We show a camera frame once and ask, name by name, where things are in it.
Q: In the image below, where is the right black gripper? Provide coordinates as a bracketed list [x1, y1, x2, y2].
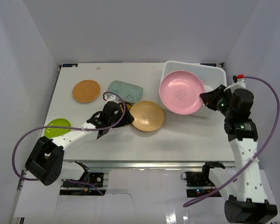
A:
[200, 85, 234, 118]

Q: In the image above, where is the tan yellow round plate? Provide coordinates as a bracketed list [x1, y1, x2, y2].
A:
[129, 101, 165, 132]

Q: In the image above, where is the teal rectangular divided plate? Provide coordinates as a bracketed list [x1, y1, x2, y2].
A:
[107, 80, 143, 104]

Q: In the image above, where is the pink round plate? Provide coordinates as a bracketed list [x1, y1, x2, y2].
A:
[159, 70, 205, 115]

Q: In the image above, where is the woven orange round plate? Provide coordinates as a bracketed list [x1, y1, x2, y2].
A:
[72, 80, 101, 103]

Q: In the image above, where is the lime green round plate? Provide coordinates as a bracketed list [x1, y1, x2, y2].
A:
[44, 118, 72, 139]

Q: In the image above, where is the black gold patterned plate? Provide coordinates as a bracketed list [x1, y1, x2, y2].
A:
[119, 102, 133, 112]

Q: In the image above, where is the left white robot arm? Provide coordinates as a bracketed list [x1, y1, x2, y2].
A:
[25, 102, 134, 186]

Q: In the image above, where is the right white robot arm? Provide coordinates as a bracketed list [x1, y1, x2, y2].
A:
[200, 85, 278, 224]

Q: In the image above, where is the white plastic bin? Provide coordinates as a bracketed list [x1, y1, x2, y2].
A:
[161, 61, 227, 118]

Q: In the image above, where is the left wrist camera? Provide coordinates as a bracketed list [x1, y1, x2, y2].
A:
[103, 95, 119, 104]

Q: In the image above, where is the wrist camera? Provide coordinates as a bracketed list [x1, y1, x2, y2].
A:
[103, 95, 119, 104]
[224, 74, 246, 93]

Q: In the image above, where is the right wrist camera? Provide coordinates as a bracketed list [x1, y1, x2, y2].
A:
[224, 74, 246, 93]

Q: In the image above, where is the aluminium table frame rail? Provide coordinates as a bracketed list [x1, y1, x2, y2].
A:
[17, 62, 256, 196]

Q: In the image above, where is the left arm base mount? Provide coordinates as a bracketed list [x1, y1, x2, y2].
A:
[60, 161, 106, 196]

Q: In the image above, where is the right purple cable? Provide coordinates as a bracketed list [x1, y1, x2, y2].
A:
[182, 75, 280, 208]

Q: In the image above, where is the purple cable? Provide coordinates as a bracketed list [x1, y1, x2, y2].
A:
[182, 75, 280, 208]
[12, 92, 128, 196]

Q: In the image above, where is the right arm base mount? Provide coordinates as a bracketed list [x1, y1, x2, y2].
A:
[181, 161, 225, 198]

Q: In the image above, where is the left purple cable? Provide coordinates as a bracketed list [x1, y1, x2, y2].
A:
[12, 92, 128, 196]

